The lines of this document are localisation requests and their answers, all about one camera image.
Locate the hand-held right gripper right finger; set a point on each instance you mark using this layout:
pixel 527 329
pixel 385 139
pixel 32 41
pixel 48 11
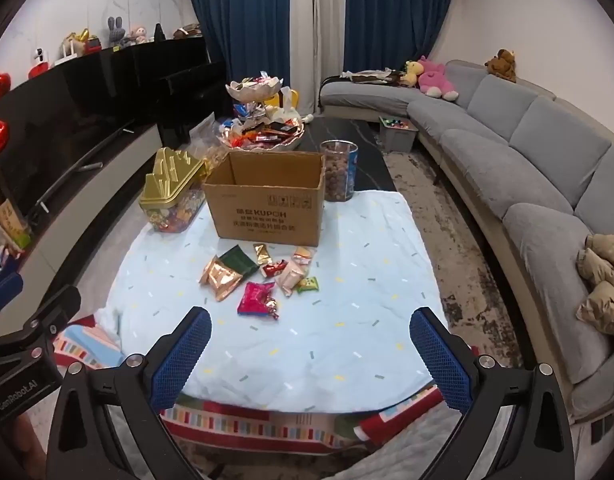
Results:
pixel 439 355

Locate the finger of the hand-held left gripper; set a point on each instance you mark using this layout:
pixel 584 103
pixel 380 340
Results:
pixel 4 289
pixel 52 310

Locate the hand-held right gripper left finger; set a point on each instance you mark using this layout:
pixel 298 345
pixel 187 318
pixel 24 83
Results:
pixel 182 360

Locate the red gold twisted candy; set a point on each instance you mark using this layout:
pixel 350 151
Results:
pixel 272 307

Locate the dark green snack packet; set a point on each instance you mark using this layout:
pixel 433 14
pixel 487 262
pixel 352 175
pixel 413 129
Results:
pixel 238 260

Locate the brown cardboard box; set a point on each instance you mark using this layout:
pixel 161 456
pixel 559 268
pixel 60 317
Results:
pixel 267 210

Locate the pile of assorted wrapped snacks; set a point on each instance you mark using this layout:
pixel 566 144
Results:
pixel 262 135

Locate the pile of colourful boxes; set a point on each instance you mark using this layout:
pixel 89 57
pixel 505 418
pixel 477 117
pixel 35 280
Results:
pixel 7 240

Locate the rose gold snack packet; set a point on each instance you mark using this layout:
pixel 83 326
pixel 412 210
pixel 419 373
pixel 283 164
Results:
pixel 222 280

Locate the colourful striped mat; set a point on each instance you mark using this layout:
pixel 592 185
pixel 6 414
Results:
pixel 247 425

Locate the magenta snack packet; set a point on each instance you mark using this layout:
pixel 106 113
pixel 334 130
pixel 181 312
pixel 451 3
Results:
pixel 252 297

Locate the patterned rug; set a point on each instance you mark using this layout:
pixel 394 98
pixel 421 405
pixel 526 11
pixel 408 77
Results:
pixel 462 240

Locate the red snack packet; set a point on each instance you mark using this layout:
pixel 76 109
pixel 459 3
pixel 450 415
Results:
pixel 273 270

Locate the pale pink snack packet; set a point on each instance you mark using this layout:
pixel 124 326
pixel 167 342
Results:
pixel 290 280

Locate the green wafer packet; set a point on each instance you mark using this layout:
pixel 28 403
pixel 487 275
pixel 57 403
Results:
pixel 307 285

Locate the black television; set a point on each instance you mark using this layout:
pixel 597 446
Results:
pixel 47 120

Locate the gold-lidded candy jar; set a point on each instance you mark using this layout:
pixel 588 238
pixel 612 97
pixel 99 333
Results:
pixel 172 180

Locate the beige puffy jacket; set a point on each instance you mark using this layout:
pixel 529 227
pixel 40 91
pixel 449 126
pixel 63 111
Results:
pixel 604 280

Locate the clear jar of brown balls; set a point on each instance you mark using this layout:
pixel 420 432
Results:
pixel 337 175

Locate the grey sectional sofa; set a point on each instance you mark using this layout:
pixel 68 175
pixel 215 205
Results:
pixel 537 160

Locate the clear plastic bag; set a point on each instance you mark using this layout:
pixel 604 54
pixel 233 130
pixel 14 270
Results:
pixel 207 140

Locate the grey storage bin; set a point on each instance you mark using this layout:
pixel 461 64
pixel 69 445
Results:
pixel 397 135

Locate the gold and white toy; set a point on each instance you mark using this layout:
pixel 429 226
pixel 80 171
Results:
pixel 79 44

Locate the pink plush toy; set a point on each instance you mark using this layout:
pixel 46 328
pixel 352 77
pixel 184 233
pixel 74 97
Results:
pixel 434 77

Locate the grey bunny plush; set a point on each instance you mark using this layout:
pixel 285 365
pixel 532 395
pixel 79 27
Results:
pixel 117 34

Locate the yellow chair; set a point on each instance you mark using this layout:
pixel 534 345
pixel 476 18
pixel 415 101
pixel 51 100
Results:
pixel 282 99

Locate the tiered lotus-shaped snack stand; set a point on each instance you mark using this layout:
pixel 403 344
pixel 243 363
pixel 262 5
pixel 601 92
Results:
pixel 257 90

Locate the yellow plush toy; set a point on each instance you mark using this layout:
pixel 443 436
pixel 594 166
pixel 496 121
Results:
pixel 411 72

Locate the pink doll plush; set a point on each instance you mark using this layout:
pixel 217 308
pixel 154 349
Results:
pixel 139 35

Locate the black cone ornament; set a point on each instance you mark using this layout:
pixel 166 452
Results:
pixel 160 34

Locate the brown plush toy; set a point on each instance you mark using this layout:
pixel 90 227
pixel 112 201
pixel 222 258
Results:
pixel 502 65

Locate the brown ornament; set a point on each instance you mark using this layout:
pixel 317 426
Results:
pixel 187 31

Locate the blue curtain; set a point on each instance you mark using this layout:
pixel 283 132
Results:
pixel 397 10
pixel 237 10

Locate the white sheer curtain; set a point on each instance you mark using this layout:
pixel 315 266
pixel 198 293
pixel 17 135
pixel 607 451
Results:
pixel 317 20

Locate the white and red camera toy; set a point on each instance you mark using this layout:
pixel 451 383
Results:
pixel 39 62

